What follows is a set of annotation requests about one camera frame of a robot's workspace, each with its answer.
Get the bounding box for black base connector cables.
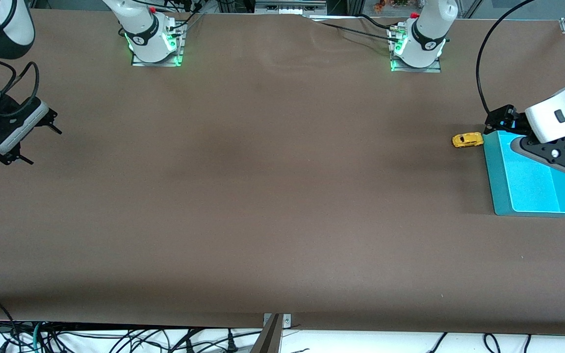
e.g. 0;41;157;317
162;0;205;35

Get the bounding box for small orange background objects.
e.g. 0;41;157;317
373;0;411;11

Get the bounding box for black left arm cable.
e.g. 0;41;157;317
475;0;529;116

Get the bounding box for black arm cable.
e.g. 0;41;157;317
0;56;41;118
475;0;529;116

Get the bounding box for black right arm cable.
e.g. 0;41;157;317
0;56;41;118

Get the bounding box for grey background device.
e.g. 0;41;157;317
255;0;328;15

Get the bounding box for yellow toy beetle car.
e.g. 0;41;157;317
452;132;485;149

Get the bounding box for small metal edge bracket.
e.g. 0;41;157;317
263;313;292;328

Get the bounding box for green floor cable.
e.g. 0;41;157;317
30;324;44;353

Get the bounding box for cyan plastic bin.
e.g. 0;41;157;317
483;130;565;217

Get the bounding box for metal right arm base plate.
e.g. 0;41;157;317
131;22;185;67

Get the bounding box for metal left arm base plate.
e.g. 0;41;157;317
390;25;443;74

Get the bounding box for short black table cable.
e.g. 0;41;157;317
359;14;396;30

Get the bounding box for long black table cable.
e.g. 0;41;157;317
319;21;401;42

